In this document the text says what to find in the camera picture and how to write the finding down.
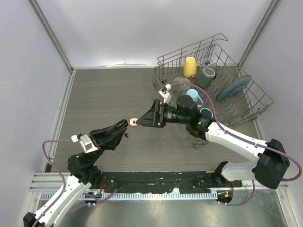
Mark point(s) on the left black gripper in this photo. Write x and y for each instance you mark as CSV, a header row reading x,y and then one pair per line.
x,y
114,139

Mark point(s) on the dark grey-green mug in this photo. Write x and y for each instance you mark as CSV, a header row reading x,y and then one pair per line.
x,y
205,77

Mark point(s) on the grey wire dish rack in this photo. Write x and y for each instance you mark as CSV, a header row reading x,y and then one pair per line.
x,y
246,106

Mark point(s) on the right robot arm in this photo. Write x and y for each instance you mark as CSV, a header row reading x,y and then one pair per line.
x,y
265,163

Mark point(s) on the black earbud charging case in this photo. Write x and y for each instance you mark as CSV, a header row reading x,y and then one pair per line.
x,y
122,124

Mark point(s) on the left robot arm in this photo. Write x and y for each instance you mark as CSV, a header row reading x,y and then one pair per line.
x,y
83,174

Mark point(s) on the teal blue plate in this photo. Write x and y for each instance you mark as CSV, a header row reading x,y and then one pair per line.
x,y
234,88

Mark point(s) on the light blue mug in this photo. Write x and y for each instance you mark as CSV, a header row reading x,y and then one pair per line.
x,y
195,97

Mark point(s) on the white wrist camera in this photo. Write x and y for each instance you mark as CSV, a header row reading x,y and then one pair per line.
x,y
166,95
85,141

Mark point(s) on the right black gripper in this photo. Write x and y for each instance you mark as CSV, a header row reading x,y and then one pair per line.
x,y
155,117

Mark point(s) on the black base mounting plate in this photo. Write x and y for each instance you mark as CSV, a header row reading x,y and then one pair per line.
x,y
164,182

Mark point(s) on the beige earbud charging case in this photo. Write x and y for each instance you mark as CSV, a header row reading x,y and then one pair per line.
x,y
133,122

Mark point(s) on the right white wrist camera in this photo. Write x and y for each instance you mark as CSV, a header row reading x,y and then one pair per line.
x,y
166,95

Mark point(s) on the yellow cup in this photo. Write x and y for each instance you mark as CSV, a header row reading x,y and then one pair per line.
x,y
190,67

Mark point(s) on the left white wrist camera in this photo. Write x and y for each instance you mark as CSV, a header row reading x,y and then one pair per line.
x,y
85,141

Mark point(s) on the dark teal mug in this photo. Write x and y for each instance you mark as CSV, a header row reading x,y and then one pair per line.
x,y
206,112

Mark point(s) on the clear glass cup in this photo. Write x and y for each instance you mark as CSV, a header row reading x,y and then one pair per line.
x,y
182,84

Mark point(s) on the white perforated cable strip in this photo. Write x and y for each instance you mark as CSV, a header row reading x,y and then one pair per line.
x,y
175,195

